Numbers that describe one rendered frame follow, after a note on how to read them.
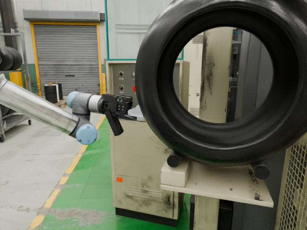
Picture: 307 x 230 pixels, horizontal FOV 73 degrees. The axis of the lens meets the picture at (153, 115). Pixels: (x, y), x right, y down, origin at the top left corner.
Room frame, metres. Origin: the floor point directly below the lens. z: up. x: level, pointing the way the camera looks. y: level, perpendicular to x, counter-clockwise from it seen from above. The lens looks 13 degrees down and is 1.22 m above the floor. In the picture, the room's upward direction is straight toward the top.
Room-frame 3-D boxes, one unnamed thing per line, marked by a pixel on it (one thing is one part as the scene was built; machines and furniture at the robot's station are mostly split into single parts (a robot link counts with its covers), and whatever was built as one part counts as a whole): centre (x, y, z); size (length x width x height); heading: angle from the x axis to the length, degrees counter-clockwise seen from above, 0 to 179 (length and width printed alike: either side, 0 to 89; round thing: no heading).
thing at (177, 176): (0.84, -0.12, 0.83); 0.36 x 0.09 x 0.06; 164
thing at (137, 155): (1.64, 0.03, 0.63); 0.56 x 0.41 x 1.27; 74
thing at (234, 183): (0.80, -0.25, 0.80); 0.37 x 0.36 x 0.02; 74
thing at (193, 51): (4.88, -0.79, 1.05); 1.61 x 0.73 x 2.10; 5
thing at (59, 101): (6.83, 3.29, 0.38); 1.20 x 0.80 x 0.76; 13
